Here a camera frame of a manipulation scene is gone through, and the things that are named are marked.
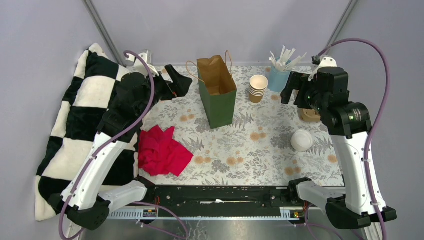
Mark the white wrapped straws bundle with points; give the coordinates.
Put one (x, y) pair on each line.
(283, 63)

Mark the black white checkered pillow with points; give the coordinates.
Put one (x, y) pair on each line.
(89, 96)

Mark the stack of paper cups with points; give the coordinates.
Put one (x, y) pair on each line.
(258, 85)

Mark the blue cup holder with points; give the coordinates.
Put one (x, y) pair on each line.
(277, 80)

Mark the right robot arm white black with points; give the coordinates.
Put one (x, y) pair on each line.
(349, 126)

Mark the green paper bag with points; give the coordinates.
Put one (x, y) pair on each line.
(217, 88)

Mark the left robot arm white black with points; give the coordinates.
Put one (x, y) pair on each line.
(83, 202)

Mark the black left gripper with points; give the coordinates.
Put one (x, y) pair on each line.
(178, 87)

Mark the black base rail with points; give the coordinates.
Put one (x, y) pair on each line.
(192, 201)

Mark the red cloth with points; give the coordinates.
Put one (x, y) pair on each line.
(160, 154)

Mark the stack of white lids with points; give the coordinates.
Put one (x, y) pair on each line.
(302, 140)

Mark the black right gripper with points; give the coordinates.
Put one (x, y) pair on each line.
(297, 81)

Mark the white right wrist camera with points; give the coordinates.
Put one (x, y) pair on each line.
(320, 62)

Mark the brown cardboard cup carrier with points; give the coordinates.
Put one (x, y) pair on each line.
(309, 115)

